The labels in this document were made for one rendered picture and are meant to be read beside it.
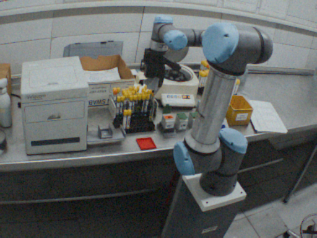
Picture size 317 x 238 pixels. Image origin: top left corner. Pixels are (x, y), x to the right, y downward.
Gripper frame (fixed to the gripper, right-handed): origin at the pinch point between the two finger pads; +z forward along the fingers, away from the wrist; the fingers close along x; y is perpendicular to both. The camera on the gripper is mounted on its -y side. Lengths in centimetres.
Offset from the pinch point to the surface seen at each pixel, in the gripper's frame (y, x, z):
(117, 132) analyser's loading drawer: 17.8, 7.7, 13.5
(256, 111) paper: -64, 0, 16
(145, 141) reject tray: 6.0, 11.2, 17.3
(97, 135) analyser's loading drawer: 26.7, 8.4, 13.5
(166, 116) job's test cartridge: -4.6, 5.6, 9.8
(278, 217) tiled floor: -114, 28, 105
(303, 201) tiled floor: -150, 23, 105
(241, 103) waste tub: -52, -2, 11
